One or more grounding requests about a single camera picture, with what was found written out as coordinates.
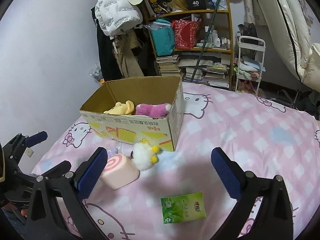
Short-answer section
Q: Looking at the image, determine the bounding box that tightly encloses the white metal trolley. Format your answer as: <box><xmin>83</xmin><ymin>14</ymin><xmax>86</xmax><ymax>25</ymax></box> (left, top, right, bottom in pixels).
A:
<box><xmin>235</xmin><ymin>35</ymin><xmax>266</xmax><ymax>96</ymax></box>

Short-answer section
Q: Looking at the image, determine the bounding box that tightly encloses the white puffer jacket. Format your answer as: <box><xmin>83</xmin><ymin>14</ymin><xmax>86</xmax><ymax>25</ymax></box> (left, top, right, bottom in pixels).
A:
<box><xmin>94</xmin><ymin>0</ymin><xmax>143</xmax><ymax>36</ymax></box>

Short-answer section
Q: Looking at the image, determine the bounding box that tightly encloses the green pole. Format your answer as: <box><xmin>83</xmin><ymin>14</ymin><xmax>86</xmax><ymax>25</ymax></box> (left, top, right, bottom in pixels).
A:
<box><xmin>190</xmin><ymin>0</ymin><xmax>221</xmax><ymax>82</ymax></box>

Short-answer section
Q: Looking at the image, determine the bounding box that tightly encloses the wooden shelf unit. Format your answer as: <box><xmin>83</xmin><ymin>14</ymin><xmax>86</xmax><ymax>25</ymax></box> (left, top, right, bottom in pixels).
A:
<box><xmin>142</xmin><ymin>0</ymin><xmax>234</xmax><ymax>89</ymax></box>

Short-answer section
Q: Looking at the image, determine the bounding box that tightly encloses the teal bag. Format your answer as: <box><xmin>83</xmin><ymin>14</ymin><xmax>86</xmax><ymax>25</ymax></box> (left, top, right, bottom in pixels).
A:
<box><xmin>150</xmin><ymin>19</ymin><xmax>175</xmax><ymax>56</ymax></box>

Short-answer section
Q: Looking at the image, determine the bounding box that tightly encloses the clear plastic suction toy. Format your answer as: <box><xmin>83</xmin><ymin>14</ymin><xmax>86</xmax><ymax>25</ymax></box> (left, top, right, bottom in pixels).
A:
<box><xmin>106</xmin><ymin>147</ymin><xmax>120</xmax><ymax>158</ymax></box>

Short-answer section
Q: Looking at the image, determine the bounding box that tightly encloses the printed cardboard box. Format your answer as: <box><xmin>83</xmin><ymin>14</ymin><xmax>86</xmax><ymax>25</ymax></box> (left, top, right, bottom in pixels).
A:
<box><xmin>80</xmin><ymin>76</ymin><xmax>184</xmax><ymax>152</ymax></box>

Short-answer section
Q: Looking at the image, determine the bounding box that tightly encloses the yellow plush toy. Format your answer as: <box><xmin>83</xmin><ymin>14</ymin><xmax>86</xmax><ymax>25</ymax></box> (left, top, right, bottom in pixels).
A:
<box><xmin>104</xmin><ymin>100</ymin><xmax>135</xmax><ymax>115</ymax></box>

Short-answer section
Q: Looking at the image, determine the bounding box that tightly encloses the black box labelled 40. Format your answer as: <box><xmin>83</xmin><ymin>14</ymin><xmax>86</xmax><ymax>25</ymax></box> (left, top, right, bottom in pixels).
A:
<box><xmin>186</xmin><ymin>0</ymin><xmax>207</xmax><ymax>10</ymax></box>

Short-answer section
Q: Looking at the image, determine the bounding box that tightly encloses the pink Hello Kitty bedsheet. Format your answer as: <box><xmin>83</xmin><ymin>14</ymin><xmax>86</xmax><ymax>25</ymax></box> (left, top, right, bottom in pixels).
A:
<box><xmin>33</xmin><ymin>83</ymin><xmax>319</xmax><ymax>239</ymax></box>

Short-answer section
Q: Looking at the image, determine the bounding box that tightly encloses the red patterned bag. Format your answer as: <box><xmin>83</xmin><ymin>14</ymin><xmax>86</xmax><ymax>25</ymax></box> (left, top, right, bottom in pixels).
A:
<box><xmin>172</xmin><ymin>20</ymin><xmax>201</xmax><ymax>50</ymax></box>

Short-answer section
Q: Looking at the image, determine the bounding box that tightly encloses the stack of books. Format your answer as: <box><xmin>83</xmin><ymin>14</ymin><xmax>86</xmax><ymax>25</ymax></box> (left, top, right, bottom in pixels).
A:
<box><xmin>156</xmin><ymin>54</ymin><xmax>182</xmax><ymax>76</ymax></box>

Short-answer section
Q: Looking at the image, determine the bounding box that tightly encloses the wall socket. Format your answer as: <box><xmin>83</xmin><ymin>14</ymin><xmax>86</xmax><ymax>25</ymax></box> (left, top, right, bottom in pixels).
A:
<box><xmin>25</xmin><ymin>148</ymin><xmax>34</xmax><ymax>158</ymax></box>

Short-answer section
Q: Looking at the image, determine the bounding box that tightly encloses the cream duvet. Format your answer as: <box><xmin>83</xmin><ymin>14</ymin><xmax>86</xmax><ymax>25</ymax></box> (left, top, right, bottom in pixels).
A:
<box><xmin>252</xmin><ymin>0</ymin><xmax>319</xmax><ymax>91</ymax></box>

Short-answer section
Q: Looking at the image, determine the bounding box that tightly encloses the pink swirl roll cushion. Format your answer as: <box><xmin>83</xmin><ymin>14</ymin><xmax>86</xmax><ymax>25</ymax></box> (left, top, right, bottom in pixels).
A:
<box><xmin>100</xmin><ymin>153</ymin><xmax>140</xmax><ymax>190</ymax></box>

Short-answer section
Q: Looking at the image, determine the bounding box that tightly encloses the person's left hand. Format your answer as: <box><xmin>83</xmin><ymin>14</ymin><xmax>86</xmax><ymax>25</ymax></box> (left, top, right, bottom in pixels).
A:
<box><xmin>1</xmin><ymin>202</ymin><xmax>28</xmax><ymax>218</ymax></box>

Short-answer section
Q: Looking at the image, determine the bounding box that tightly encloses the white fluffy chick plush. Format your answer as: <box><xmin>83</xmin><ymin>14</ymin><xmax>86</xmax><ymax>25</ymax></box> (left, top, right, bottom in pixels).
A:
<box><xmin>131</xmin><ymin>142</ymin><xmax>160</xmax><ymax>171</ymax></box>

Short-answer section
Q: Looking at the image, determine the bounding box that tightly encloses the magenta bear plush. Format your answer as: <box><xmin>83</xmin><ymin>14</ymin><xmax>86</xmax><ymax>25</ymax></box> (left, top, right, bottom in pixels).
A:
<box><xmin>136</xmin><ymin>103</ymin><xmax>171</xmax><ymax>118</ymax></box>

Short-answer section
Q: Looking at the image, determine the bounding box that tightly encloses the green tissue pack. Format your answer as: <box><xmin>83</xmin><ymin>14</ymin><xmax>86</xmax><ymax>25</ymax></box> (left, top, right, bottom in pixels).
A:
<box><xmin>161</xmin><ymin>192</ymin><xmax>207</xmax><ymax>224</ymax></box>

